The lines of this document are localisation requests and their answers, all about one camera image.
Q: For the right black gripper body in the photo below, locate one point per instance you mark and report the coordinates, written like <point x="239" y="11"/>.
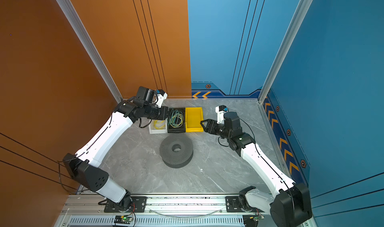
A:
<point x="217" y="129"/>

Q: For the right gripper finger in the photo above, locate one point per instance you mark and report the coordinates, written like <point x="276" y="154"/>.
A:
<point x="207" y="122"/>
<point x="206" y="127"/>

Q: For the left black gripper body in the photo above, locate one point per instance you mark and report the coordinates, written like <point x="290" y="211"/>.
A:
<point x="156" y="113"/>

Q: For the grey perforated cable spool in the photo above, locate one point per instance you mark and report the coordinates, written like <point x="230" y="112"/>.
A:
<point x="177" y="150"/>

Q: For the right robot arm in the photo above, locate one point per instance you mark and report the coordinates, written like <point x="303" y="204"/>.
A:
<point x="288" y="203"/>

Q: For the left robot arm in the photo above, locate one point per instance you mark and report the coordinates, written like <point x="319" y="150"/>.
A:
<point x="84" y="165"/>

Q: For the yellow plastic bin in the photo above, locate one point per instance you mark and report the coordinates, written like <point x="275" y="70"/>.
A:
<point x="194" y="116"/>

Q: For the white plastic bin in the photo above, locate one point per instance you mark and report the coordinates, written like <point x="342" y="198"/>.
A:
<point x="158" y="127"/>

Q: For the black plastic bin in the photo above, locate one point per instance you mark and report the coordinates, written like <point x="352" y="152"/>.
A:
<point x="176" y="120"/>

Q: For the right circuit board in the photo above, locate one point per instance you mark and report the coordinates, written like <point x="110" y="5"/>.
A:
<point x="257" y="218"/>

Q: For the left green circuit board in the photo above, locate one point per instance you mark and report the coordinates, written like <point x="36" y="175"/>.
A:
<point x="123" y="221"/>

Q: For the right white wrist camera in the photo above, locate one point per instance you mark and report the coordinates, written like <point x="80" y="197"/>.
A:
<point x="220" y="111"/>

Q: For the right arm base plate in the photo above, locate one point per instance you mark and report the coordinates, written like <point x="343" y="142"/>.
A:
<point x="236" y="204"/>

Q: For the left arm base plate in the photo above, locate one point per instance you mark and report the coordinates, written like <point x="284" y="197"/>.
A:
<point x="138" y="205"/>

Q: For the aluminium mounting rail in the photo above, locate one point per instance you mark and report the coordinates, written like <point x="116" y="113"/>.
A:
<point x="162" y="210"/>

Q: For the left aluminium corner post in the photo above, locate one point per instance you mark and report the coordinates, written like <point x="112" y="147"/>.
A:
<point x="77" y="25"/>

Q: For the aluminium corner post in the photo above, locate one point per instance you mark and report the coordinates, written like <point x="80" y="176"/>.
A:
<point x="77" y="25"/>
<point x="293" y="28"/>

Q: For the right aluminium corner post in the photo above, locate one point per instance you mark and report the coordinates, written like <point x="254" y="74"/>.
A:
<point x="293" y="28"/>

